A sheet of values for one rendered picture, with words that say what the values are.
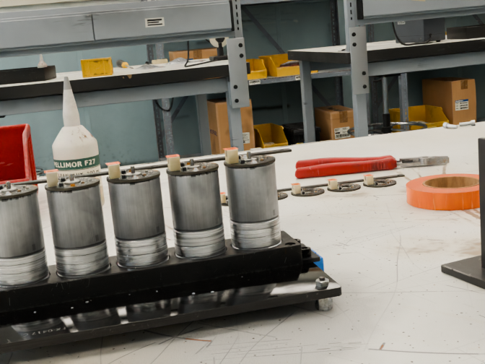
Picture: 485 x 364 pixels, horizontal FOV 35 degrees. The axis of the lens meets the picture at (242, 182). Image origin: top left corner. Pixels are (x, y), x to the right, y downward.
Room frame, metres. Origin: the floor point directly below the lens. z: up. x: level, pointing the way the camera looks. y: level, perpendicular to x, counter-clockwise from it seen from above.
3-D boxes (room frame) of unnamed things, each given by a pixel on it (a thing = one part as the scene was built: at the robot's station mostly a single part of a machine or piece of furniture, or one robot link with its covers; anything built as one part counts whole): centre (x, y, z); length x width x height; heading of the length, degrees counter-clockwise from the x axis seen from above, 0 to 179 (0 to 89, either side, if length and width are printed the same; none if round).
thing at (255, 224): (0.37, 0.00, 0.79); 0.02 x 0.02 x 0.05
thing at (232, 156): (0.37, 0.00, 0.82); 0.01 x 0.01 x 0.01; 13
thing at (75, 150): (0.59, 0.12, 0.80); 0.03 x 0.03 x 0.10
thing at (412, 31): (3.00, -0.72, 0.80); 0.15 x 0.12 x 0.10; 32
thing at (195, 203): (0.36, 0.02, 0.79); 0.02 x 0.02 x 0.05
